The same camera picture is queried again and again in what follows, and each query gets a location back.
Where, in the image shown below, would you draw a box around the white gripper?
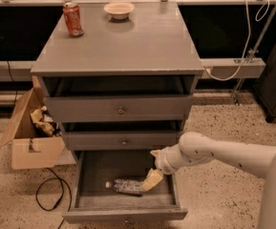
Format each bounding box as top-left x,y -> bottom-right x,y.
140,145 -> 183,192

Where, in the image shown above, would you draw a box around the clear plastic water bottle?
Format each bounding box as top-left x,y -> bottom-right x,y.
105,179 -> 142,196

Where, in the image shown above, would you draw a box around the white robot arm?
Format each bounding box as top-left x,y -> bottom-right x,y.
141,132 -> 276,229

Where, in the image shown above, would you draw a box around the grey middle drawer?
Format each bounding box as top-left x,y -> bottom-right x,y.
62,131 -> 181,151

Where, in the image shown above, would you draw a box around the grey drawer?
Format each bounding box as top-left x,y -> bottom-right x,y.
62,131 -> 181,151
63,150 -> 187,223
44,95 -> 192,123

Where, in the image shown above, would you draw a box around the grey bottom drawer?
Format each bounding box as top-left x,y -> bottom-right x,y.
63,150 -> 187,223

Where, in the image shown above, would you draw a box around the grey drawer cabinet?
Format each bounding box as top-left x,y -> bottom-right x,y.
31,1 -> 204,159

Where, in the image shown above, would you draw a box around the grey top drawer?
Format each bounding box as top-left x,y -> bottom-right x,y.
44,95 -> 192,123

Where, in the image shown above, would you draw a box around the open cardboard box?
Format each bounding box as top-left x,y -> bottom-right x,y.
0,87 -> 66,171

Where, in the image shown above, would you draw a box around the crumpled wrappers in box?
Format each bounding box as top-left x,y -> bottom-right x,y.
31,106 -> 61,137

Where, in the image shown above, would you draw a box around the metal stand pole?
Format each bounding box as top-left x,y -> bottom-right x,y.
231,4 -> 276,106

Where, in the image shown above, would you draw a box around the white paper bowl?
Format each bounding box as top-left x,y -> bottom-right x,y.
104,2 -> 135,20

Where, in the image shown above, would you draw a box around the orange soda can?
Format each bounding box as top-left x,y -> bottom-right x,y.
63,2 -> 84,36

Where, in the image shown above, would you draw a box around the black floor cable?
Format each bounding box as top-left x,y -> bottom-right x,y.
35,167 -> 73,229

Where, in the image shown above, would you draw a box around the grey wall rail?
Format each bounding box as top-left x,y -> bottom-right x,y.
0,58 -> 265,82

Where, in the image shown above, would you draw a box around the white hanging cable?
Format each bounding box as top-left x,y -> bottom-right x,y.
203,0 -> 271,82

